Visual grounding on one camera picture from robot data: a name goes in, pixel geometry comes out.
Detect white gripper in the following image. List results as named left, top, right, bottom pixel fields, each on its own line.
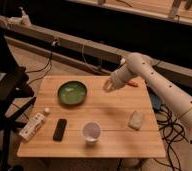
left=103, top=67, right=129, bottom=92

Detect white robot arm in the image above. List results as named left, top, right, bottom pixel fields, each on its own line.
left=103, top=53, right=192, bottom=171

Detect blue object under table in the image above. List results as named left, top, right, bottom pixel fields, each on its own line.
left=150, top=94, right=161, bottom=110

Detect pale sponge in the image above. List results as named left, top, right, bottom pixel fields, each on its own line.
left=128, top=111, right=144, bottom=130

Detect green bowl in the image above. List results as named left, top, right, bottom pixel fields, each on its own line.
left=57, top=81, right=87, bottom=106

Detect wooden table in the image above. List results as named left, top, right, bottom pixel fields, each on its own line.
left=17, top=76, right=165, bottom=158

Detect long wooden beam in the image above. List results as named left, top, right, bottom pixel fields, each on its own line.
left=0, top=16, right=192, bottom=88

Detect black remote control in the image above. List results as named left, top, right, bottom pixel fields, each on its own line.
left=53, top=119, right=67, bottom=141

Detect white object on beam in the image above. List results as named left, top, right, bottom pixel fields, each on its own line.
left=7, top=6, right=32, bottom=27

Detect black chair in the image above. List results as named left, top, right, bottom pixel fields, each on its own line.
left=0, top=13, right=37, bottom=171

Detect white hanging cable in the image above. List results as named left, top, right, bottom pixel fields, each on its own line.
left=80, top=39, right=103, bottom=73

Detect black hanging cable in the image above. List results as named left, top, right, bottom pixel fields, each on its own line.
left=24, top=39, right=61, bottom=84

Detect black floor cables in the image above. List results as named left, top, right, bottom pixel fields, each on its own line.
left=154, top=103, right=192, bottom=171

